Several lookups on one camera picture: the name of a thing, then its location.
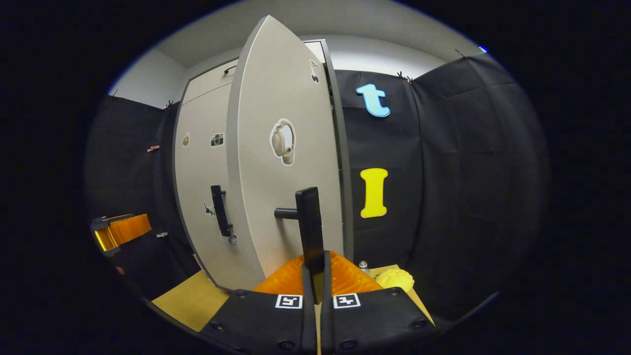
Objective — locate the white double-door shoe cabinet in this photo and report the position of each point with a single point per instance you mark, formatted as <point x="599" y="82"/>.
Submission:
<point x="346" y="172"/>

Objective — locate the black backdrop cloth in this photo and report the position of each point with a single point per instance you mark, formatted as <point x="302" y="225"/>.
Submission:
<point x="128" y="172"/>
<point x="468" y="172"/>

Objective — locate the white cabinet top flap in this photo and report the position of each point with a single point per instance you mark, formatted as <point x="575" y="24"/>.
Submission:
<point x="207" y="81"/>

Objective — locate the yellow crumpled item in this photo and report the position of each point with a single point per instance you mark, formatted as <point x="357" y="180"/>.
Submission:
<point x="394" y="279"/>

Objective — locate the white cabinet door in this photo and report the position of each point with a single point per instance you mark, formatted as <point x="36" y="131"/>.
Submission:
<point x="266" y="98"/>
<point x="197" y="172"/>

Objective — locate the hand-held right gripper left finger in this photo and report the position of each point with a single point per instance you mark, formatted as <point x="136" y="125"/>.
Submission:
<point x="308" y="325"/>

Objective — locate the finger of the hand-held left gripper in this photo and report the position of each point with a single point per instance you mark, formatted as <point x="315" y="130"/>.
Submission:
<point x="130" y="229"/>

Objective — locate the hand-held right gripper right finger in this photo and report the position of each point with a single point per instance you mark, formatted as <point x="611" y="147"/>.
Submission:
<point x="327" y="325"/>

